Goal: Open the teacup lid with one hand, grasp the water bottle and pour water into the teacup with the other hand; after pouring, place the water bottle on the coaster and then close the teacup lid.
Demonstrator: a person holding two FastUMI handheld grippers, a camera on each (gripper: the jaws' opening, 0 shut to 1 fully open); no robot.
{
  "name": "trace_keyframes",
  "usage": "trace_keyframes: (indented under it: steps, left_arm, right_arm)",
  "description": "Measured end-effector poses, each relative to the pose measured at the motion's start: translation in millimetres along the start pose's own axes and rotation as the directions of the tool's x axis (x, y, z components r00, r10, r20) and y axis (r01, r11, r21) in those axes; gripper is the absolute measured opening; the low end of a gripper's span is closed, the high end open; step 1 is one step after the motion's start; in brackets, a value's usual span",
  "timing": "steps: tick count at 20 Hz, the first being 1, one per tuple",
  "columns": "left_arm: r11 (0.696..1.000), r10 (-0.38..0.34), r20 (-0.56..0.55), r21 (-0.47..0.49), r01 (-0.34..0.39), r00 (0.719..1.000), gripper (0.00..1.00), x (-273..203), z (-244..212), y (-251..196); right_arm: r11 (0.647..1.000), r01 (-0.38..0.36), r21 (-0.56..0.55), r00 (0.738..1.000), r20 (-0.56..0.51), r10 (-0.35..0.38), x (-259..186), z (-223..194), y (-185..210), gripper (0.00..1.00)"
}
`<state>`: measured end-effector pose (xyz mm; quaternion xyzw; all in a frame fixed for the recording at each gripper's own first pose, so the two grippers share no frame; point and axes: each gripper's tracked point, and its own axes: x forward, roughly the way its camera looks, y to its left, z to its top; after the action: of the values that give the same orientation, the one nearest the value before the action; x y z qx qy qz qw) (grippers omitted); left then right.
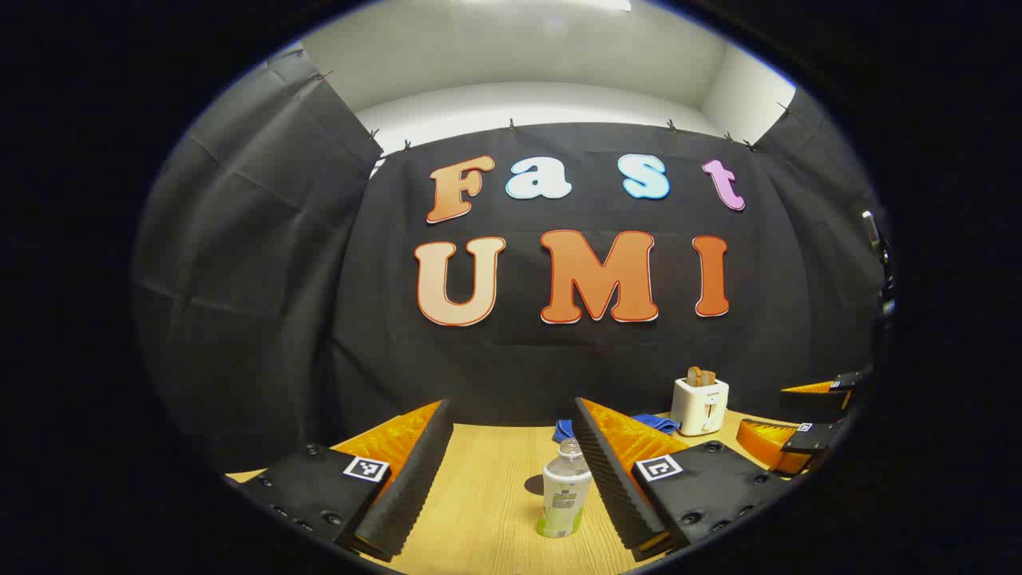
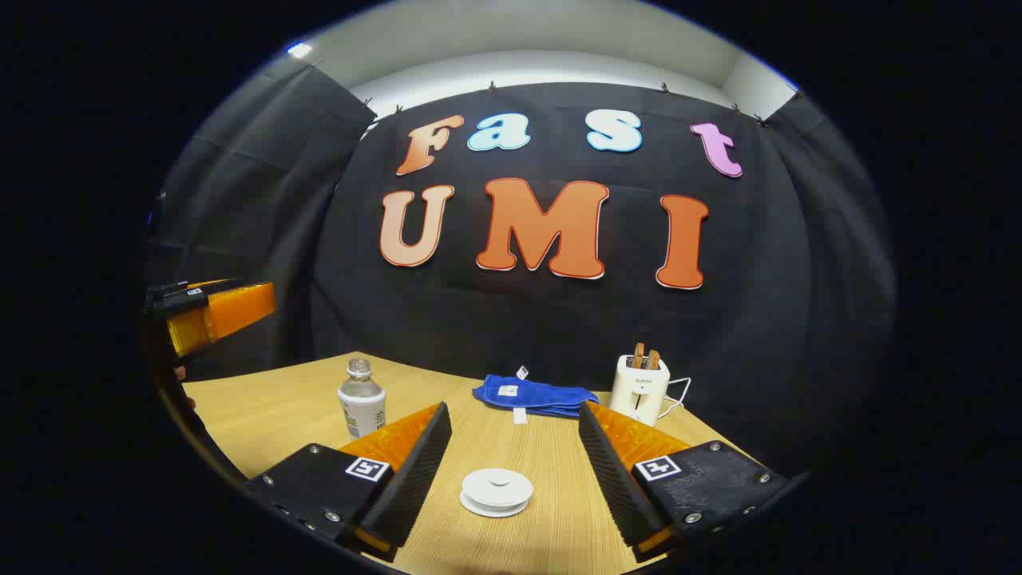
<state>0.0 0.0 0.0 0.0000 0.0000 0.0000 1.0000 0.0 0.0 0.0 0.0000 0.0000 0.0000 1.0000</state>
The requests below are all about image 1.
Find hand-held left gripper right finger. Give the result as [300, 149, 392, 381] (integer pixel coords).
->
[572, 396, 801, 563]

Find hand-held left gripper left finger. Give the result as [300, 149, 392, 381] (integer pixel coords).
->
[238, 398, 454, 562]

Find clear water bottle green label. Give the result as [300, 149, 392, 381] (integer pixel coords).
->
[535, 438, 593, 538]

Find blue towel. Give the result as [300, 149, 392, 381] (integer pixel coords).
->
[553, 413, 681, 442]

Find white toaster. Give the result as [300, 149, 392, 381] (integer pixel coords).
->
[670, 375, 730, 437]

